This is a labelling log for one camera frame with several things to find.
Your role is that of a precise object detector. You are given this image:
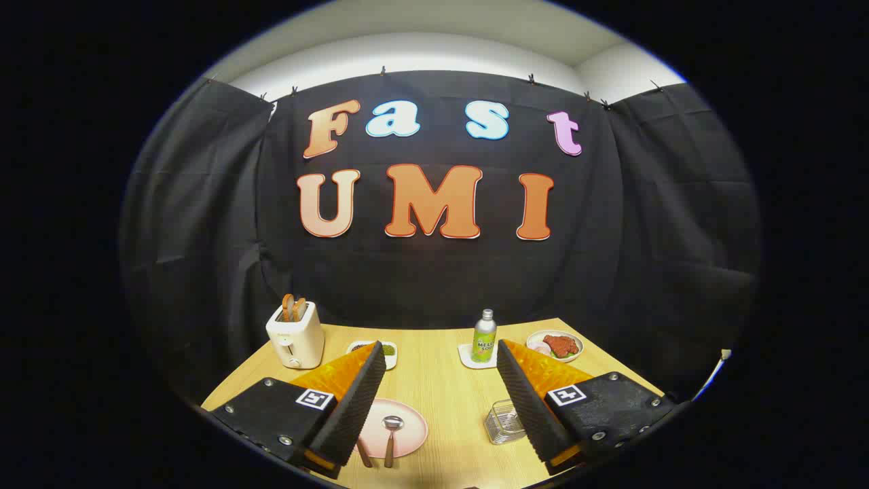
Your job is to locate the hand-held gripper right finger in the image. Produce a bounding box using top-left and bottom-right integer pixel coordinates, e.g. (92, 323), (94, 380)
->
(496, 338), (678, 476)

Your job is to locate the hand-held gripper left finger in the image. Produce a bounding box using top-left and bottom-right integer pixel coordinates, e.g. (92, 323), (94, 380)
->
(209, 341), (387, 479)

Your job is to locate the metal spoon with brown handle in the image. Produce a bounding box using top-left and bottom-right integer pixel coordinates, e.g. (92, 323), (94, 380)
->
(382, 416), (405, 469)

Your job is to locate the white divided dish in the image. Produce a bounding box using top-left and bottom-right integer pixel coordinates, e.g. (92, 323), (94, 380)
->
(347, 340), (399, 371)

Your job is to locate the pink plate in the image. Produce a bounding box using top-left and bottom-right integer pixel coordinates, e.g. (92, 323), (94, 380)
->
(353, 399), (429, 459)

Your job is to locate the red meat piece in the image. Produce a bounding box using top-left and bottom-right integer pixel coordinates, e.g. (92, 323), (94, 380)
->
(542, 333), (580, 359)

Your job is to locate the white round food plate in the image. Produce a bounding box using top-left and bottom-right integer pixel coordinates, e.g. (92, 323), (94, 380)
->
(526, 330), (584, 363)

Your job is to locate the green soda bottle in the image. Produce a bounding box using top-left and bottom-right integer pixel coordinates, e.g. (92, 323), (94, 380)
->
(472, 309), (498, 363)

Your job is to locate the white square coaster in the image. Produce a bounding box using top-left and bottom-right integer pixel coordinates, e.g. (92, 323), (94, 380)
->
(458, 342), (501, 369)

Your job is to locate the white toaster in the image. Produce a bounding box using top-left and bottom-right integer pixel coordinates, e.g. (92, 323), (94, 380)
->
(265, 301), (325, 369)

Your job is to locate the black backdrop cloth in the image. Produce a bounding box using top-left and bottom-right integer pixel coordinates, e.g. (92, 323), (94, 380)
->
(119, 68), (761, 408)

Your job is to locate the metal wire basket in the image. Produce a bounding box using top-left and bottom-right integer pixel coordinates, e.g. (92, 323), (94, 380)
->
(484, 400), (527, 446)

